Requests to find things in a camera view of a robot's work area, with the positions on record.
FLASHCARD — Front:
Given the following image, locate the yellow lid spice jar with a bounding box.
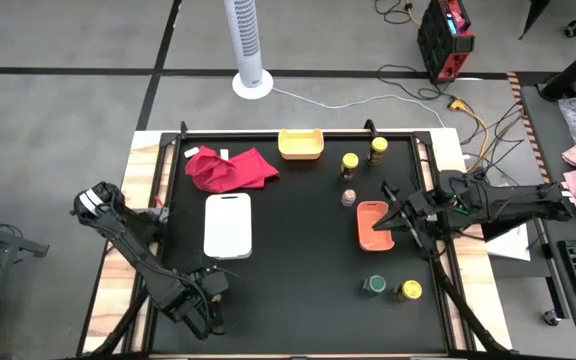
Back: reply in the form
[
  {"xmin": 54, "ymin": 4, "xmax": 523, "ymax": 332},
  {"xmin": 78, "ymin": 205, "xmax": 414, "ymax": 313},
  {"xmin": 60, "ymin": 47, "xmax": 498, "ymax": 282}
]
[
  {"xmin": 392, "ymin": 279, "xmax": 424, "ymax": 303},
  {"xmin": 338, "ymin": 152, "xmax": 360, "ymax": 182},
  {"xmin": 366, "ymin": 136, "xmax": 389, "ymax": 167}
]

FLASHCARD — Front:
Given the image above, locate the white plastic bin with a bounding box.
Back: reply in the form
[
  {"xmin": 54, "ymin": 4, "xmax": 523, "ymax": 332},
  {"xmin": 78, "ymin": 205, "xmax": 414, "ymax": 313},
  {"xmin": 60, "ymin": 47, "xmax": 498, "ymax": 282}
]
[{"xmin": 202, "ymin": 192, "xmax": 254, "ymax": 261}]

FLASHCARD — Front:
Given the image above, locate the white power cable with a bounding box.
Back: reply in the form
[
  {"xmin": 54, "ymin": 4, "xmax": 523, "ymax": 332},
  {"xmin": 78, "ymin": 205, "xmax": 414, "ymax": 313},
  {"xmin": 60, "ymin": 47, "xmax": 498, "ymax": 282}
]
[{"xmin": 271, "ymin": 87, "xmax": 447, "ymax": 129}]

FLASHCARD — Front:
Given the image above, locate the dark office desk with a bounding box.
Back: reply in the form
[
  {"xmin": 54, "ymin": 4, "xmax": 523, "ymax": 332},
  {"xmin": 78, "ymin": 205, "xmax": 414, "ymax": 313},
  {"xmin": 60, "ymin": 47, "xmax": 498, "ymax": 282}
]
[{"xmin": 520, "ymin": 84, "xmax": 576, "ymax": 334}]

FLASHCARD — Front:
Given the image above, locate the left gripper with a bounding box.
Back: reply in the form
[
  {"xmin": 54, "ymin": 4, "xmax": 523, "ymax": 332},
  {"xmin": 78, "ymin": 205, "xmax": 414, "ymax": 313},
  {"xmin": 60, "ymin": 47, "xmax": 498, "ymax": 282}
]
[{"xmin": 187, "ymin": 268, "xmax": 231, "ymax": 342}]

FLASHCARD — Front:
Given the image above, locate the yellow extension cable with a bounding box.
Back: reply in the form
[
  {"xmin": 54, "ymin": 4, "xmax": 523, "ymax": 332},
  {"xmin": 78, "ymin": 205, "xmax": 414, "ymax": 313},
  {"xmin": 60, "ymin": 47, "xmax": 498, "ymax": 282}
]
[{"xmin": 447, "ymin": 98, "xmax": 492, "ymax": 171}]

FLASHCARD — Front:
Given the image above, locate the white paper sheet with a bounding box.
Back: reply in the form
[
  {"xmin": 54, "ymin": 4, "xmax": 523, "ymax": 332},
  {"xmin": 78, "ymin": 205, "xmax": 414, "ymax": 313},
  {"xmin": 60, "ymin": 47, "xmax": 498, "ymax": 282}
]
[{"xmin": 485, "ymin": 222, "xmax": 532, "ymax": 262}]

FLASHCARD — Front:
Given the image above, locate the green lid spice jar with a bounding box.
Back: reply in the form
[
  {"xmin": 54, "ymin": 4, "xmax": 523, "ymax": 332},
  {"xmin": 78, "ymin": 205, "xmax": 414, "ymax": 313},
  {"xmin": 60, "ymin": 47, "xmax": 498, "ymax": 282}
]
[{"xmin": 360, "ymin": 274, "xmax": 388, "ymax": 299}]

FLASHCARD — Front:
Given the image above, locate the red black power station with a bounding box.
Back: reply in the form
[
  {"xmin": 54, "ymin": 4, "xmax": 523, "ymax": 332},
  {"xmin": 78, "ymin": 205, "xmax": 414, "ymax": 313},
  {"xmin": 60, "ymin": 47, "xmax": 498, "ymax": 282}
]
[{"xmin": 416, "ymin": 0, "xmax": 476, "ymax": 85}]

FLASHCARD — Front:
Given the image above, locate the red cloth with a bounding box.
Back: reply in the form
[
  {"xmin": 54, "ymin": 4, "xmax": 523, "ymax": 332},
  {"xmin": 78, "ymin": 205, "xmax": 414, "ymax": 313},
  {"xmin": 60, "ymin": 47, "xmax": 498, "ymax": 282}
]
[{"xmin": 184, "ymin": 145, "xmax": 281, "ymax": 194}]

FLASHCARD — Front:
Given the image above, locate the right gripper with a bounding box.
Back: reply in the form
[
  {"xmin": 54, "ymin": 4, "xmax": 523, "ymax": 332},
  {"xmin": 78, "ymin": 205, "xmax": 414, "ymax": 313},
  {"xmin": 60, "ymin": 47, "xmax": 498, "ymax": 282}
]
[{"xmin": 372, "ymin": 180, "xmax": 452, "ymax": 251}]

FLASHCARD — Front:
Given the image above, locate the white tower fan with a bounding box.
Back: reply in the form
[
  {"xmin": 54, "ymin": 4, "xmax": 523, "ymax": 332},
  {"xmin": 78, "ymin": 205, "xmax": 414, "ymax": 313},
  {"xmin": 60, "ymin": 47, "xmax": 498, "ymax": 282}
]
[{"xmin": 223, "ymin": 0, "xmax": 275, "ymax": 101}]

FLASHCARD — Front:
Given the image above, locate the yellow plastic bin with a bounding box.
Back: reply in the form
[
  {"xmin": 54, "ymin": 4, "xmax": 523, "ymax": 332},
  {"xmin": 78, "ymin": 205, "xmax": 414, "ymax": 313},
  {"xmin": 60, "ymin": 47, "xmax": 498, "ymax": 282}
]
[{"xmin": 277, "ymin": 128, "xmax": 326, "ymax": 161}]

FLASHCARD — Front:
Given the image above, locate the orange plastic bin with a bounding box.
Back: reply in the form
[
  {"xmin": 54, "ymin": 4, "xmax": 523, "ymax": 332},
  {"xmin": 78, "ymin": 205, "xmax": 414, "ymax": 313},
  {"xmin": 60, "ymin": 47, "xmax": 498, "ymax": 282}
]
[{"xmin": 356, "ymin": 200, "xmax": 396, "ymax": 253}]

